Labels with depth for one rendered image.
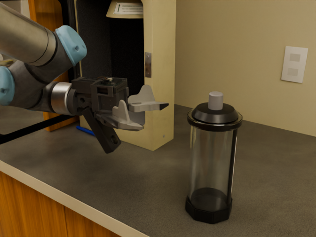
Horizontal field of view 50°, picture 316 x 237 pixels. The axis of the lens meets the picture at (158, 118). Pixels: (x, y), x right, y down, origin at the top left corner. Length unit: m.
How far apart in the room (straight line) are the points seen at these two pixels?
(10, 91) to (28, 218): 0.53
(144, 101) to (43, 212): 0.47
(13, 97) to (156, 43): 0.40
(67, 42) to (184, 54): 0.77
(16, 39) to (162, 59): 0.48
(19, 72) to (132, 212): 0.38
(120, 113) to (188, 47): 0.73
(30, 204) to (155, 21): 0.64
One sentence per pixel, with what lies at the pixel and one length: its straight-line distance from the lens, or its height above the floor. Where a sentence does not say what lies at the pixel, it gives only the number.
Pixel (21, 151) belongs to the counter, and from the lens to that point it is 1.10.
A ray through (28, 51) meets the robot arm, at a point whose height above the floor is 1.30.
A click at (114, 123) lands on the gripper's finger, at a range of 0.70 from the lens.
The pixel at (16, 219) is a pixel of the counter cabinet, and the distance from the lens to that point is 1.23.
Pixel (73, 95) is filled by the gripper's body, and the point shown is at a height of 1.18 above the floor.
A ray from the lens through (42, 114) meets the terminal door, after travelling 1.09.
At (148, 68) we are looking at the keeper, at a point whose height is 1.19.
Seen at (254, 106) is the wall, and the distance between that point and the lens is 1.29.
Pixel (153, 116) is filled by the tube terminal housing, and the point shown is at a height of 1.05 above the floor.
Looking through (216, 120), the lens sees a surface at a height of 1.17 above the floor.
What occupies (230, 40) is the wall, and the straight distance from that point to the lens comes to 1.28.
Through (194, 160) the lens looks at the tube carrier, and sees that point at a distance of 0.69.
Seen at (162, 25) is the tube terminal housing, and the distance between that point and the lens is 0.95.
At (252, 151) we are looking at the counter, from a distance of 1.06.
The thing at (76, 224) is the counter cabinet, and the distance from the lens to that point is 0.95.
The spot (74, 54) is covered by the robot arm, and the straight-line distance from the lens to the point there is 0.69.
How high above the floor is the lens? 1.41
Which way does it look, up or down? 22 degrees down
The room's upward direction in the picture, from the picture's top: straight up
